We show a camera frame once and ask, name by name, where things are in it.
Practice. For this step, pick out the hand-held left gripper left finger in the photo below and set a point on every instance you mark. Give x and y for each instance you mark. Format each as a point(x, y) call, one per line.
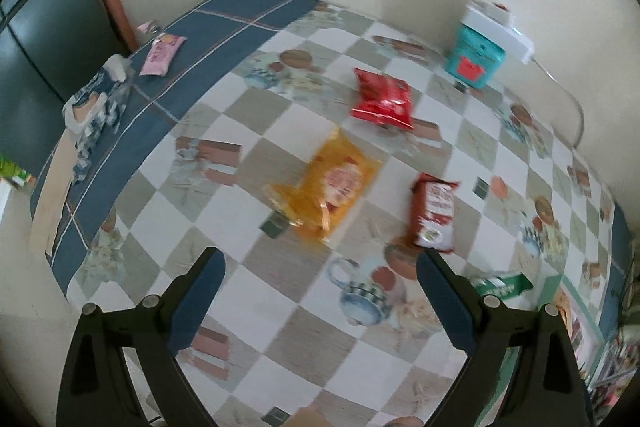
point(200, 302)

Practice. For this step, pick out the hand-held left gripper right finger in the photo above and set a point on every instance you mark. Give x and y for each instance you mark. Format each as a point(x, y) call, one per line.
point(445, 302)

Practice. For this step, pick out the long dark green snack packet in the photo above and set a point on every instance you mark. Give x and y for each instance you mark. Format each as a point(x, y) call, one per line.
point(500, 287)

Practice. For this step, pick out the red white snack packet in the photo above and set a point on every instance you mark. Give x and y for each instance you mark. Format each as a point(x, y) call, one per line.
point(434, 217)

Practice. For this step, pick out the teal rimmed white box tray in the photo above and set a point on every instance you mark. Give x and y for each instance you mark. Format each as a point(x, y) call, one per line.
point(550, 292)

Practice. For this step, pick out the yellow snack packet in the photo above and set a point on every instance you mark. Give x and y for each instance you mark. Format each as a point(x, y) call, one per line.
point(327, 187)

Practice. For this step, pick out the checkered printed tablecloth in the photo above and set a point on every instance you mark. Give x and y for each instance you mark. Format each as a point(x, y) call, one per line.
point(280, 307)

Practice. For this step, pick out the blue white tissue pack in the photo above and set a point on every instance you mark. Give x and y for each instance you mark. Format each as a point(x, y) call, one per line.
point(97, 107)

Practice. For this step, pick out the green carton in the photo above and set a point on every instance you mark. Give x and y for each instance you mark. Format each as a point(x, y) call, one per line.
point(15, 174)

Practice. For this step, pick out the teal tin with red crab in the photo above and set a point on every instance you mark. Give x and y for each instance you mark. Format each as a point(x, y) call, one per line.
point(472, 54)

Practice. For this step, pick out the small pink packet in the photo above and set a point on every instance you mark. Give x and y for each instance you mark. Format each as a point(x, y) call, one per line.
point(161, 54)

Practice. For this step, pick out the white power strip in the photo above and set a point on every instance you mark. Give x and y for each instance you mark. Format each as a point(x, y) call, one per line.
point(505, 32)

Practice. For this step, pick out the tiny pink wrapper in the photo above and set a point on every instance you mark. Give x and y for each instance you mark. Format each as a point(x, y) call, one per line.
point(149, 27)

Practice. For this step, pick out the dark grey cabinet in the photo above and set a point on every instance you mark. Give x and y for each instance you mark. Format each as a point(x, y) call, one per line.
point(45, 32)

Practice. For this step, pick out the white plug with red switch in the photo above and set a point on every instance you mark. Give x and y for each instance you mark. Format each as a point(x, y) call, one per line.
point(500, 8)

